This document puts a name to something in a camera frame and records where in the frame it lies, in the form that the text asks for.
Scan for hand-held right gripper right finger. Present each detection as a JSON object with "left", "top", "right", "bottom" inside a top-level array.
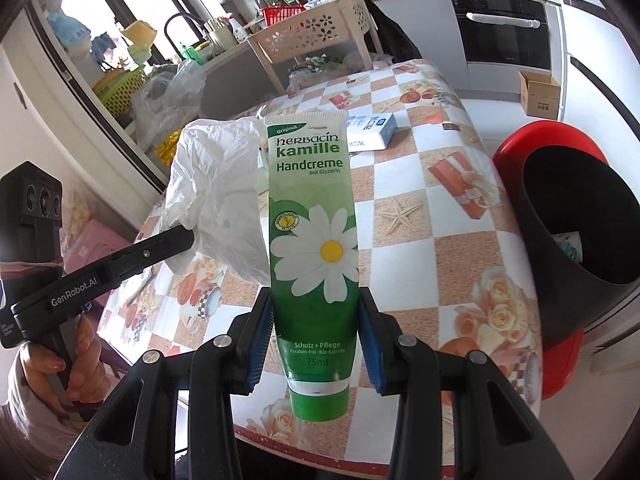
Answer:
[{"left": 357, "top": 287, "right": 576, "bottom": 480}]

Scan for red plastic basket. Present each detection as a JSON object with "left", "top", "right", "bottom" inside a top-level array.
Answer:
[{"left": 262, "top": 5, "right": 307, "bottom": 27}]

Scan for cardboard box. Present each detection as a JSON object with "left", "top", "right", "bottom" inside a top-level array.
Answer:
[{"left": 518, "top": 70, "right": 562, "bottom": 121}]

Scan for green dish soap bottle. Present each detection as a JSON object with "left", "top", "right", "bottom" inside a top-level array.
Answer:
[{"left": 180, "top": 42, "right": 206, "bottom": 66}]

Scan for red plastic stool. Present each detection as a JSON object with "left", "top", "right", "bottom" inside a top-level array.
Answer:
[{"left": 492, "top": 121, "right": 608, "bottom": 401}]

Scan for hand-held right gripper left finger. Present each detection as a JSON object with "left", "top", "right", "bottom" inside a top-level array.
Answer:
[{"left": 57, "top": 287, "right": 276, "bottom": 480}]

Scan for blue white box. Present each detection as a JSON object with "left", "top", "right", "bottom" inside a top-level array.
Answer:
[{"left": 346, "top": 112, "right": 397, "bottom": 153}]

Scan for light blue hanging cloth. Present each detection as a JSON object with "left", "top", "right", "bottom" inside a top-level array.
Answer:
[{"left": 47, "top": 10, "right": 93, "bottom": 51}]

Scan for printed paper cup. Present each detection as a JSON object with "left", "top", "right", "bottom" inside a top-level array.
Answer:
[{"left": 552, "top": 232, "right": 584, "bottom": 264}]

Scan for black waste bin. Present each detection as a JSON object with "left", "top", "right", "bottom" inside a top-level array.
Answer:
[{"left": 515, "top": 146, "right": 640, "bottom": 348}]

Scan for white utensil holder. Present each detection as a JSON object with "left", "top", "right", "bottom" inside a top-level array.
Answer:
[{"left": 205, "top": 17, "right": 236, "bottom": 48}]

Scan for person's left hand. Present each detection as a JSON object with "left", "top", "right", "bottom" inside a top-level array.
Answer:
[{"left": 20, "top": 312, "right": 107, "bottom": 416}]

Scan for black kitchen faucet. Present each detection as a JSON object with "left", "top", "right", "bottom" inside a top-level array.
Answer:
[{"left": 165, "top": 12, "right": 201, "bottom": 63}]

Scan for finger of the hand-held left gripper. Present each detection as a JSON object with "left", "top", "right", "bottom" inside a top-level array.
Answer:
[{"left": 111, "top": 224, "right": 196, "bottom": 287}]

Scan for yellow-green plastic basket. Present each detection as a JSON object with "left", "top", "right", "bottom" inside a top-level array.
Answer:
[{"left": 92, "top": 66, "right": 146, "bottom": 116}]

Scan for dark hanging cloth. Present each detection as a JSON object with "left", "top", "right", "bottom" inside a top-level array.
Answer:
[{"left": 362, "top": 0, "right": 421, "bottom": 63}]

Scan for yellow hanging cloth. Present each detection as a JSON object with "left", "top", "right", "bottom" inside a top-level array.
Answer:
[{"left": 122, "top": 20, "right": 158, "bottom": 48}]

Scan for gold foil bag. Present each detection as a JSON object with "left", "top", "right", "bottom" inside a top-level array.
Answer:
[{"left": 155, "top": 127, "right": 183, "bottom": 166}]

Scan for white oven handle cover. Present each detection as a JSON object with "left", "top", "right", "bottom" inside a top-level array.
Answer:
[{"left": 467, "top": 10, "right": 541, "bottom": 28}]

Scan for green hand cream tube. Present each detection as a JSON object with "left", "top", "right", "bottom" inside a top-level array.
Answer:
[{"left": 263, "top": 112, "right": 361, "bottom": 422}]

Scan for beige plastic rack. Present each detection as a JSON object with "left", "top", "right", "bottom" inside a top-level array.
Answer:
[{"left": 247, "top": 0, "right": 381, "bottom": 93}]

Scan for black built-in oven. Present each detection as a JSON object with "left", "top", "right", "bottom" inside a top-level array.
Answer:
[{"left": 448, "top": 0, "right": 551, "bottom": 71}]

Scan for white plastic bag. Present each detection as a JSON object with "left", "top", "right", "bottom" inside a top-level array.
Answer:
[{"left": 161, "top": 116, "right": 273, "bottom": 286}]

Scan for green leafy vegetables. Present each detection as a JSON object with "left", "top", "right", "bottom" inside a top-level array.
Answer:
[{"left": 295, "top": 55, "right": 351, "bottom": 78}]

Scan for pink package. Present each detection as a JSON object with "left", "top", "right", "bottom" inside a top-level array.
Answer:
[{"left": 62, "top": 220, "right": 136, "bottom": 281}]

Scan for white refrigerator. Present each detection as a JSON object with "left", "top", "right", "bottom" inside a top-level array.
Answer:
[{"left": 545, "top": 0, "right": 640, "bottom": 131}]

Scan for clear plastic bag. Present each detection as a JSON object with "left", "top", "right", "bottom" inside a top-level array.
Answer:
[{"left": 131, "top": 57, "right": 207, "bottom": 151}]

